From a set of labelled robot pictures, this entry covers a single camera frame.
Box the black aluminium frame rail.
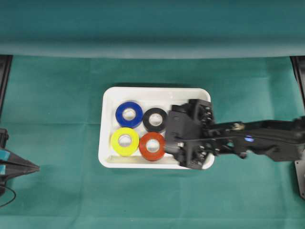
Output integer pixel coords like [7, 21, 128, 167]
[0, 54, 13, 113]

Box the blue tape roll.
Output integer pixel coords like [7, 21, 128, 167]
[115, 102, 143, 128]

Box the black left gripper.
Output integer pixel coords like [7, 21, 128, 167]
[0, 128, 40, 178]

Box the green table cloth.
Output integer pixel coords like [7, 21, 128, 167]
[0, 56, 305, 229]

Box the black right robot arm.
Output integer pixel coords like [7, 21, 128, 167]
[164, 99, 305, 170]

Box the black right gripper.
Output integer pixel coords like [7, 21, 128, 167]
[164, 99, 214, 170]

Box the black right frame rail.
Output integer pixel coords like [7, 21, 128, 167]
[290, 56, 305, 104]

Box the white plastic tray case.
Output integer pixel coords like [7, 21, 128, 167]
[98, 87, 211, 169]

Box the yellow tape roll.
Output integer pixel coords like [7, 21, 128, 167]
[111, 127, 139, 156]

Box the green backdrop sheet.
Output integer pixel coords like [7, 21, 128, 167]
[0, 0, 305, 59]

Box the black cable loop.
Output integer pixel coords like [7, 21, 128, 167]
[0, 187, 17, 208]

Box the black tape roll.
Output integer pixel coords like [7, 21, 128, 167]
[142, 108, 167, 133]

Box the red orange tape roll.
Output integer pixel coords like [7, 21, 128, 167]
[139, 132, 165, 161]

